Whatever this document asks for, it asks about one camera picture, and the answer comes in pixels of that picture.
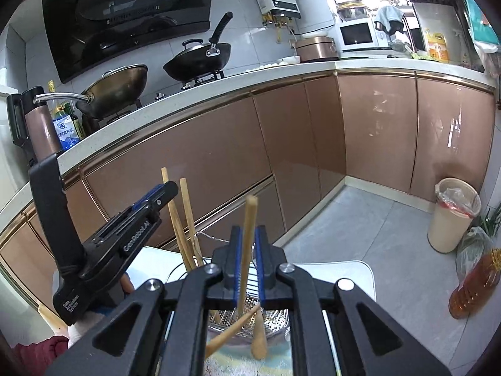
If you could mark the brown electric kettle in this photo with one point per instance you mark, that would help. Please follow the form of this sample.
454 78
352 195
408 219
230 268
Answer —
41 125

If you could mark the brass wok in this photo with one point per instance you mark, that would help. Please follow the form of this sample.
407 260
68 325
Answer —
113 94

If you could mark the yellow cooking oil bottle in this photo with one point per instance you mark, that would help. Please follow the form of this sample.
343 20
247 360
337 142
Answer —
436 47

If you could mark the black lidded wok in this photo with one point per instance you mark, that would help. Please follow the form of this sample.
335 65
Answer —
199 60

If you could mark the steel pot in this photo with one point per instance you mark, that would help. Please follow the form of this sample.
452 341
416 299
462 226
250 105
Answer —
352 11

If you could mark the plastic bag of greens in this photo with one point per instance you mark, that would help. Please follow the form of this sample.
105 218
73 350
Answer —
477 243

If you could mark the black range hood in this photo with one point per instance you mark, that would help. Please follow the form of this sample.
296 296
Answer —
129 19

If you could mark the copper rice cooker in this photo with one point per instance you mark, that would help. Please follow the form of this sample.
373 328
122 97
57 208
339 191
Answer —
315 49

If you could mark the person's left forearm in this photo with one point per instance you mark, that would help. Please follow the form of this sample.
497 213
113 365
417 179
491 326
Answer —
39 356

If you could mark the teal package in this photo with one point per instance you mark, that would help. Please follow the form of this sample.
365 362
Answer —
481 19

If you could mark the beige trash bin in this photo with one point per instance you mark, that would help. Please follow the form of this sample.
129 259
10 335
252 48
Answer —
450 219

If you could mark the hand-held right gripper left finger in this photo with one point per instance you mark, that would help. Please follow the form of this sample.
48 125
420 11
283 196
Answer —
234 266

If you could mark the pale blue cloth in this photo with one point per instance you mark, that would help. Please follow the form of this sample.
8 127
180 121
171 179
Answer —
389 17

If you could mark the white microwave oven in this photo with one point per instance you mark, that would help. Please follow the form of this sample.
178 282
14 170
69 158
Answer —
358 33

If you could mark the white bowl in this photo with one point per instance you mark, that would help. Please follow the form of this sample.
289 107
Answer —
289 60

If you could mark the wooden chopstick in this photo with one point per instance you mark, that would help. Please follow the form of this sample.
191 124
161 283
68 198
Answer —
178 231
259 340
231 331
188 215
248 235

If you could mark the white kitchen countertop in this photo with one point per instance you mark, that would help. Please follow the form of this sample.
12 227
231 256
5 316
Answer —
235 82

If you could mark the blue white seasoning bag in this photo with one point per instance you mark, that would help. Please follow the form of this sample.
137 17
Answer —
67 133

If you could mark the gas stove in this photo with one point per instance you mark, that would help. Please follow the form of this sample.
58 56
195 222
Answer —
195 78

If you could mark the amber oil bottle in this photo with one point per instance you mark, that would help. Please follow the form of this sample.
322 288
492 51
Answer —
475 286

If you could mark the person's left hand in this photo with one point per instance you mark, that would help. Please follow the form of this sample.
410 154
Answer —
127 284

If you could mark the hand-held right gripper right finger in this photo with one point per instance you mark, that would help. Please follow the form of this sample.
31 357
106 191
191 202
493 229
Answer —
260 266

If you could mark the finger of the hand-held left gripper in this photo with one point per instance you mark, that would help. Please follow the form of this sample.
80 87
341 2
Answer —
164 194
150 213

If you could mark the copper base cabinets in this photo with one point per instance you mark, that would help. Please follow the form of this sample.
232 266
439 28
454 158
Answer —
219 152

